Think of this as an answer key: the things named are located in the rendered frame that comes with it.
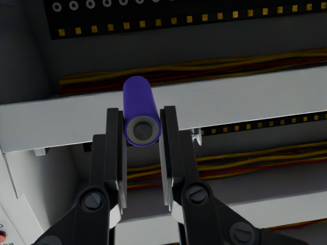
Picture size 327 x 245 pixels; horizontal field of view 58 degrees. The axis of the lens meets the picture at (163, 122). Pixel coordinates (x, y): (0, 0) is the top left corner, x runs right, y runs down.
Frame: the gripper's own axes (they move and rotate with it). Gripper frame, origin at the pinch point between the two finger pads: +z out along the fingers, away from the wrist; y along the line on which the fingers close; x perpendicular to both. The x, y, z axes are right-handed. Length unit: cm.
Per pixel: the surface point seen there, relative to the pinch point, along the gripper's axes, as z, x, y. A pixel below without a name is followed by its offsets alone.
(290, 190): 12.3, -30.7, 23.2
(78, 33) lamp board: 25.8, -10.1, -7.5
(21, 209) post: 6.8, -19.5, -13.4
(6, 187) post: 7.7, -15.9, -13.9
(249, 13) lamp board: 27.4, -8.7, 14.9
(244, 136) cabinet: 25.7, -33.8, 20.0
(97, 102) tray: 11.4, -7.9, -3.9
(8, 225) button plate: 6.0, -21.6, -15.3
